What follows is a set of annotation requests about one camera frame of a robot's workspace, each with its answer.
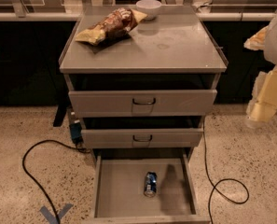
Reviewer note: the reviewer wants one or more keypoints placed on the grey middle drawer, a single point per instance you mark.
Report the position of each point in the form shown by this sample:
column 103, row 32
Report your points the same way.
column 142, row 138

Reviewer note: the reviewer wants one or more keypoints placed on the brown yellow chip bag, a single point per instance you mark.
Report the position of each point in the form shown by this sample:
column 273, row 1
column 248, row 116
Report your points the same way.
column 115, row 25

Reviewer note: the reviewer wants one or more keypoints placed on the grey top drawer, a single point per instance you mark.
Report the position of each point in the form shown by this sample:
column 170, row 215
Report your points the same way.
column 142, row 103

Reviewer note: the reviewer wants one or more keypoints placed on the grey drawer cabinet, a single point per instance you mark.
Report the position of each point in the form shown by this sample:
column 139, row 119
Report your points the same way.
column 168, row 53

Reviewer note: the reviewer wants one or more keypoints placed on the blue pepsi can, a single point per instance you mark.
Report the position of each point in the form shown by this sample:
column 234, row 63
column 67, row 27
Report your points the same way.
column 150, row 188

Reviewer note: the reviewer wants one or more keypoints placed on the white bowl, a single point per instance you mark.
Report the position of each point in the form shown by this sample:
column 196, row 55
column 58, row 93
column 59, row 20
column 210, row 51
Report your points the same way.
column 150, row 7

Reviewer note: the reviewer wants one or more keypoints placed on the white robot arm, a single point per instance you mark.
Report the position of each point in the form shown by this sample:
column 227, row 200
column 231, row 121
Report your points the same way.
column 270, row 55

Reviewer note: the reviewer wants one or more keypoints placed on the blue power adapter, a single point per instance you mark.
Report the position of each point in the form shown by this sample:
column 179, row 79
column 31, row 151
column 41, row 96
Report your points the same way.
column 75, row 131

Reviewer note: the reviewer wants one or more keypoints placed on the grey open bottom drawer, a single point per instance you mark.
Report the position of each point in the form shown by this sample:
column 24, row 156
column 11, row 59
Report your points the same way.
column 119, row 192

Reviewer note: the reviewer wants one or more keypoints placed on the blue tape floor mark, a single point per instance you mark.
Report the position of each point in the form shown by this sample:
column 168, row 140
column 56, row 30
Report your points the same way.
column 55, row 218

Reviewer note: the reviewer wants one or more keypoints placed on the long back counter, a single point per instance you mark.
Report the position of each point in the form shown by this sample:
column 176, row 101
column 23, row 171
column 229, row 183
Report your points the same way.
column 100, row 12

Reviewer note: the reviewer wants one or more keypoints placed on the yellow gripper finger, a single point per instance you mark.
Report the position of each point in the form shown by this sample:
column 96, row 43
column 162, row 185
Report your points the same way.
column 256, row 41
column 263, row 105

